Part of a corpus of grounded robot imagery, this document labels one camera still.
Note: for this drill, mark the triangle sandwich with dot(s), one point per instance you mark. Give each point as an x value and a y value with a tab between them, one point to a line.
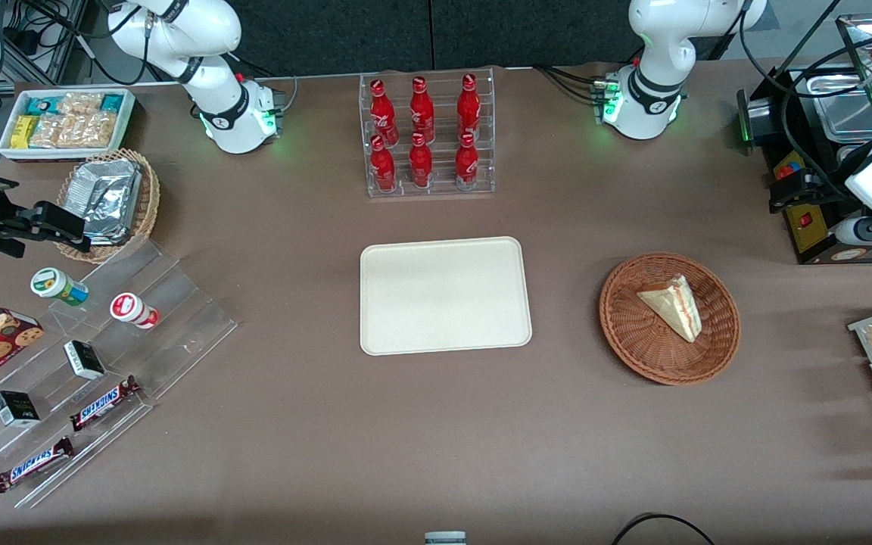
672	306

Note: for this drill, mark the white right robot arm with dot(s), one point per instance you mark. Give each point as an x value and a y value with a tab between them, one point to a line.
225	113

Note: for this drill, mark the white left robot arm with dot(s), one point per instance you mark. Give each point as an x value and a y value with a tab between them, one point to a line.
652	102

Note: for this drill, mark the light tan wicker basket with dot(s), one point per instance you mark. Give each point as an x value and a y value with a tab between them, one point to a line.
147	204

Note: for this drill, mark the brown round wicker basket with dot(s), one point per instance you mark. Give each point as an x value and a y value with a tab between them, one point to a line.
648	344

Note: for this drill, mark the cream rectangular tray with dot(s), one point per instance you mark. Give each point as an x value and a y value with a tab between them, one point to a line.
445	297

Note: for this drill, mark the black food warmer appliance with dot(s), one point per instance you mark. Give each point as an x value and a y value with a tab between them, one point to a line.
811	235

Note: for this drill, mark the silver foil packet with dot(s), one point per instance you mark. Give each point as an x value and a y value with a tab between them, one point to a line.
107	197

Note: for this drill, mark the green lid yogurt cup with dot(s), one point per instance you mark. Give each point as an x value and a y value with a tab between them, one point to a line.
54	283

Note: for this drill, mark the white rectangular snack bin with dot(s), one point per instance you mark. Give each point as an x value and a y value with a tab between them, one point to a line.
6	144

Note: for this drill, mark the stainless steel pan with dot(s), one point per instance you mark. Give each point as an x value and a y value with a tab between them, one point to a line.
845	110

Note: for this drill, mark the black round green-lit device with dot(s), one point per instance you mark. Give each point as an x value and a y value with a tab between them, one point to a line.
754	121

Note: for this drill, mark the yellow snack pack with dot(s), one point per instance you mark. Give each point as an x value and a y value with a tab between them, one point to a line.
24	132

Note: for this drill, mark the clear nut snack pack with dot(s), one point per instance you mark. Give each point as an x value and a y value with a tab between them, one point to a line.
92	130
50	132
80	104

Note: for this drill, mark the red lid yogurt cup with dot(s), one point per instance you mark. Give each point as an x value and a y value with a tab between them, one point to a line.
129	308

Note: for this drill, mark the teal snack pack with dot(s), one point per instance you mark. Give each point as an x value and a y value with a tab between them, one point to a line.
112	103
42	105

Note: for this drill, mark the small black box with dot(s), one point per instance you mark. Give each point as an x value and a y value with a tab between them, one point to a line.
84	360
16	409

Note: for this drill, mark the clear acrylic stepped stand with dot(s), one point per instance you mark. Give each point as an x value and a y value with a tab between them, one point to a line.
50	409
179	318

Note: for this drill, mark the Snickers bar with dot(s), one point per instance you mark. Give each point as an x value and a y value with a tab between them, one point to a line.
33	464
103	404

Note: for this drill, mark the clear acrylic bottle rack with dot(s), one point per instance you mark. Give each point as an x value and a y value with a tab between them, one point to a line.
481	129

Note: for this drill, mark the red cola bottle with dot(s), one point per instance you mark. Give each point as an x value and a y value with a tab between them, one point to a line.
469	110
421	165
382	113
421	112
384	168
467	165

